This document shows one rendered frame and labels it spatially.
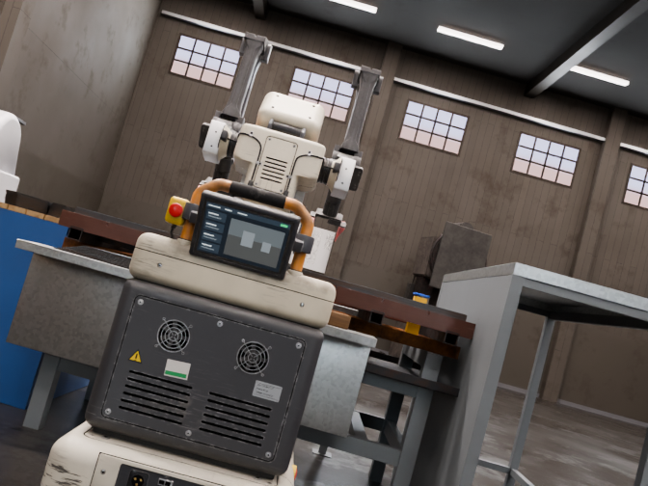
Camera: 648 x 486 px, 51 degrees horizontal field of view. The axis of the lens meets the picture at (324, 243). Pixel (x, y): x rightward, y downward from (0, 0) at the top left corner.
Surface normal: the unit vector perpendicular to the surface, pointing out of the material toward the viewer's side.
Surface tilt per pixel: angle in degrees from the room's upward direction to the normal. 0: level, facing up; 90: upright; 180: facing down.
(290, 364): 90
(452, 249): 90
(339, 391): 90
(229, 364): 90
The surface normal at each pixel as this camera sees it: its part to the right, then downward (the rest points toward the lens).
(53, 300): 0.00, -0.07
